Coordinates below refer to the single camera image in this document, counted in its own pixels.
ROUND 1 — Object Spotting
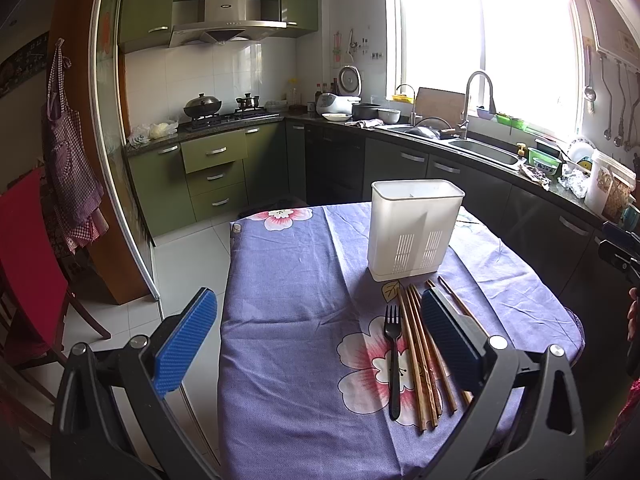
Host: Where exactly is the chrome kitchen faucet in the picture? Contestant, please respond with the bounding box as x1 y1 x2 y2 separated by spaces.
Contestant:
456 69 497 141

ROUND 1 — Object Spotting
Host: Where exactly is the stainless range hood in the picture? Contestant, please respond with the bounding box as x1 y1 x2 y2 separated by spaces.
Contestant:
169 0 288 48

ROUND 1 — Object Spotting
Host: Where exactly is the dark lower cabinet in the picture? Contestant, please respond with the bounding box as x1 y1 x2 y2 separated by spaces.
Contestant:
285 119 629 354

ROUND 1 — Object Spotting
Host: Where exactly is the purple floral tablecloth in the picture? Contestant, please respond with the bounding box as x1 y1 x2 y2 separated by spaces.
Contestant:
218 203 585 479

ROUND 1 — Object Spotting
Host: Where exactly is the hanging steel ladle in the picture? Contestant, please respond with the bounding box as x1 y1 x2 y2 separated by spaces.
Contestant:
584 44 597 115

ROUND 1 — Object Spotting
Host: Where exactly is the black cooking pot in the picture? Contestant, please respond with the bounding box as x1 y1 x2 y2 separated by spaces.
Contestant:
352 102 380 122

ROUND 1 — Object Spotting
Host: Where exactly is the wooden cutting board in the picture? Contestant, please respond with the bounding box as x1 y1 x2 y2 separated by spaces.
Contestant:
416 87 464 127

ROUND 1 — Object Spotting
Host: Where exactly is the checkered purple apron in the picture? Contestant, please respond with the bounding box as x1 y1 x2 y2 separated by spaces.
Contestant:
44 38 108 252

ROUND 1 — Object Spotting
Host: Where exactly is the white rice cooker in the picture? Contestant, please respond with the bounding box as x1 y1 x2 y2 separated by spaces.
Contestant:
316 65 362 116

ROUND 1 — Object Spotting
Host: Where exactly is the black wok with lid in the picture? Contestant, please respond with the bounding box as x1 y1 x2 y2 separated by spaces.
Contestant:
183 93 222 119

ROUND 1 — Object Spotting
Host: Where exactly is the black plastic fork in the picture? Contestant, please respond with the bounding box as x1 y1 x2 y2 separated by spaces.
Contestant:
383 304 401 420

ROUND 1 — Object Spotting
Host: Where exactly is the white bowl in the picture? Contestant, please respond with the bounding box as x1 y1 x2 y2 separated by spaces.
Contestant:
378 108 401 125

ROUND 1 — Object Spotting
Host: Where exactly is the person's right hand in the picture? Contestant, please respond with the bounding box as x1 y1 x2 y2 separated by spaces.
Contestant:
627 287 639 341

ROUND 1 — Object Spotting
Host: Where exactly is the plastic cereal container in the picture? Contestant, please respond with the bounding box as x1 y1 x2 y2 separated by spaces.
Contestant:
585 150 636 222

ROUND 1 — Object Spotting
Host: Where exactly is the white plastic utensil holder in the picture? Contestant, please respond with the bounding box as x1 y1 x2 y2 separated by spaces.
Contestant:
368 179 465 282

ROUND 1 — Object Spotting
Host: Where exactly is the green lower cabinet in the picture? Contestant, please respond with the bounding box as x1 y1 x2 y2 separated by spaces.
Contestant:
128 119 293 238

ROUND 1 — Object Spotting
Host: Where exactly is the red wooden chair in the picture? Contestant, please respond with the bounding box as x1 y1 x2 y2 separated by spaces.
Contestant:
0 168 111 378

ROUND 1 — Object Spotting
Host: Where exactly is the gas stove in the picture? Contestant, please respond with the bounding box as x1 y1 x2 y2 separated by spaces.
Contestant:
178 108 280 132

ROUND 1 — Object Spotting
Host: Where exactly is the small steel pot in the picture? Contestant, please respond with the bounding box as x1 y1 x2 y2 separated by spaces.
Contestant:
236 92 259 113

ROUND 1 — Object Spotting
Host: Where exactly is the green plastic basket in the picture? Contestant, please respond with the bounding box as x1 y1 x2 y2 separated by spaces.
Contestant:
528 148 561 177

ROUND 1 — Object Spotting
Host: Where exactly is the stainless kitchen sink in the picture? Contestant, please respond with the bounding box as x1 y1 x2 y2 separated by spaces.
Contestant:
448 139 520 166

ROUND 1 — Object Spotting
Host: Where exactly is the wooden chopstick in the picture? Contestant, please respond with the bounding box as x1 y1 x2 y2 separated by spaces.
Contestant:
460 390 473 405
430 335 458 414
406 287 439 429
437 275 489 337
409 285 442 419
398 287 428 434

